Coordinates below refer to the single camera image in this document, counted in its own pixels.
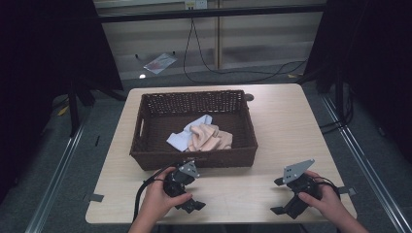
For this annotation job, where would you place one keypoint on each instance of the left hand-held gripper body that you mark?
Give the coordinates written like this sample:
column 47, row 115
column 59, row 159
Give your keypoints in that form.
column 176, row 183

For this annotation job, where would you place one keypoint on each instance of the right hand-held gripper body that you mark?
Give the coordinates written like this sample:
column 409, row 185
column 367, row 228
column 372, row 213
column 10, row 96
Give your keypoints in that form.
column 299, row 181

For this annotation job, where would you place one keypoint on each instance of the brown wicker basket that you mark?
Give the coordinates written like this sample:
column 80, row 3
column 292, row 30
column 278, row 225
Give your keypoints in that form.
column 194, row 160

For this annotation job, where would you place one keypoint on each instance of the pale blue cloth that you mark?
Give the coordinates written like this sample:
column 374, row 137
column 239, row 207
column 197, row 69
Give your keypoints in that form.
column 178, row 139

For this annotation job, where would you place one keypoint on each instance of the peach cloth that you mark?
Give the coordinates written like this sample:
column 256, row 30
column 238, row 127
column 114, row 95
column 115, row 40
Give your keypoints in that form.
column 207, row 139

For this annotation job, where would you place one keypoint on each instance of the person's left hand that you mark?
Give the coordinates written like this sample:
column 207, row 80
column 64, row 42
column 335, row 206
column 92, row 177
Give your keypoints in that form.
column 158, row 200

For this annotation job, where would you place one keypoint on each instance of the person's right hand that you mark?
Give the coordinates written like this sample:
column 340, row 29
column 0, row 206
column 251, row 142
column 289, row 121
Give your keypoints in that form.
column 325, row 202

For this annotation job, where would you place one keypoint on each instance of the grey tape strip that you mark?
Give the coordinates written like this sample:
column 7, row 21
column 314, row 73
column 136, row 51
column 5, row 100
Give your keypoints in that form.
column 94, row 197
column 347, row 191

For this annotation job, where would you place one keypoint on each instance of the black table grommet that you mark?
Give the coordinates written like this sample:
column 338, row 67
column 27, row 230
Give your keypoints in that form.
column 249, row 97

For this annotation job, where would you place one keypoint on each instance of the yellow tape piece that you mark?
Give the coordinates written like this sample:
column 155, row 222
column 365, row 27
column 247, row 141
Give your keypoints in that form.
column 291, row 75
column 62, row 111

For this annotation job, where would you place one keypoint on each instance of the clear plastic bag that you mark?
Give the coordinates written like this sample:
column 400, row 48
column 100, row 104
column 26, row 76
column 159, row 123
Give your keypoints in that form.
column 160, row 63

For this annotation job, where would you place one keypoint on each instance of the black metal stand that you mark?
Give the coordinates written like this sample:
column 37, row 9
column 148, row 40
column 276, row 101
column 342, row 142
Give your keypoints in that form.
column 74, row 110

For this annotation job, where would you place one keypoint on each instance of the black curtain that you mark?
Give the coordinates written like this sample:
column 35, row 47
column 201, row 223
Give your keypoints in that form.
column 48, row 64
column 372, row 64

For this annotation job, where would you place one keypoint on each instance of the metal floor rail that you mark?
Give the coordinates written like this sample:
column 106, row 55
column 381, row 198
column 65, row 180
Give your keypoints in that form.
column 55, row 181
column 366, row 165

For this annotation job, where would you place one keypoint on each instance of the wooden wall post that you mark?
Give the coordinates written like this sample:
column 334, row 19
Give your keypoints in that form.
column 219, row 35

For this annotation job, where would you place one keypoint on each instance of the black horizontal rail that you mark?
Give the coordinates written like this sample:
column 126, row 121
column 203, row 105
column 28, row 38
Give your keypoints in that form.
column 210, row 13

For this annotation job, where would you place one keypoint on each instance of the white wall socket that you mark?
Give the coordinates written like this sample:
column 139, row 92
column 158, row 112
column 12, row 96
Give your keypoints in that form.
column 196, row 4

